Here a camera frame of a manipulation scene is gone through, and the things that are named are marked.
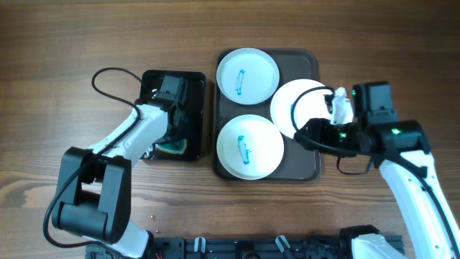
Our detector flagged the teal yellow sponge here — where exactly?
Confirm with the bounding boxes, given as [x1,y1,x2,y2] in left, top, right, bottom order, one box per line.
[155,139,188,155]

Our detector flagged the white plate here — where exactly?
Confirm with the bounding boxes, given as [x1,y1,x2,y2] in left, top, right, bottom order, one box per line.
[216,114,285,180]
[270,79,332,139]
[216,48,280,105]

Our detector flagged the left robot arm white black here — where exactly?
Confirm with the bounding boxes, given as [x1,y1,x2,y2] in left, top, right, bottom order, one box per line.
[42,75,188,258]

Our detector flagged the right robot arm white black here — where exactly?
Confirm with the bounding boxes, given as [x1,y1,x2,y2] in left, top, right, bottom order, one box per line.
[291,81,459,258]

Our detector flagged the black water tray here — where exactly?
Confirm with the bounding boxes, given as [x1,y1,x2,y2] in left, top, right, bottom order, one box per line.
[137,70,206,161]

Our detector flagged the brown serving tray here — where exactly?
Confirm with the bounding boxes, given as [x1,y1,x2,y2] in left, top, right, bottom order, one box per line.
[213,48,322,183]

